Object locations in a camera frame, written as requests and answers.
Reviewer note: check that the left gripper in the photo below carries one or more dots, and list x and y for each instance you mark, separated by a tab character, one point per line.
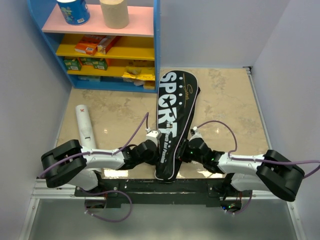
156	160

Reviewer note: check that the blue snack canister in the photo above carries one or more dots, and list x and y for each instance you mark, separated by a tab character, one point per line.
75	12

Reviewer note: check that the orange box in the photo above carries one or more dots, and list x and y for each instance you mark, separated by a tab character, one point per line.
88	44

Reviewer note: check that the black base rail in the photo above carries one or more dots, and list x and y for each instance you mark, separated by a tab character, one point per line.
207	192

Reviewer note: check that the yellow snack bag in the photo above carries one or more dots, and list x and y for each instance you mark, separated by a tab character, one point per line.
145	74

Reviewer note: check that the black racket cover bag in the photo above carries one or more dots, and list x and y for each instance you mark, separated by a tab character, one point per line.
176	99

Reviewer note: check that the green box right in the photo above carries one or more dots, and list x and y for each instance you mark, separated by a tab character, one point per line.
100	63

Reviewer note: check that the white shuttlecock tube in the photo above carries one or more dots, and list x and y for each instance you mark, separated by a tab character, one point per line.
85	129

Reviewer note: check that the brown paper roll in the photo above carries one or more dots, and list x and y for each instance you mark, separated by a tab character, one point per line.
115	13

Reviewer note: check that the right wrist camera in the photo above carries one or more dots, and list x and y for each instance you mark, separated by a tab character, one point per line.
195	134

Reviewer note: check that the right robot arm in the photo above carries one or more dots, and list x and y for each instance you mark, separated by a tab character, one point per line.
265	172

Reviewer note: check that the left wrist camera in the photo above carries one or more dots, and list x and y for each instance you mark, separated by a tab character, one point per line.
153	135

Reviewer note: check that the red white box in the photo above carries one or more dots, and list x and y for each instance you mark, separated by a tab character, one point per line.
106	44

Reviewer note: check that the blue shelf unit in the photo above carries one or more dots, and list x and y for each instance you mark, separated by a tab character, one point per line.
138	45

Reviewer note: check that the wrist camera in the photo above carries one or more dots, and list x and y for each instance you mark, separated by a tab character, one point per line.
195	134
153	135

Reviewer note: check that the green box middle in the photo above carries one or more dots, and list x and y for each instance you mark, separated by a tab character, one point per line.
86	61

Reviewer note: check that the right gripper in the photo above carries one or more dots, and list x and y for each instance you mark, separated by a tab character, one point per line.
180	154

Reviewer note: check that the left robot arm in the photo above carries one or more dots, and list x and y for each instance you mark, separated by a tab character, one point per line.
71	163

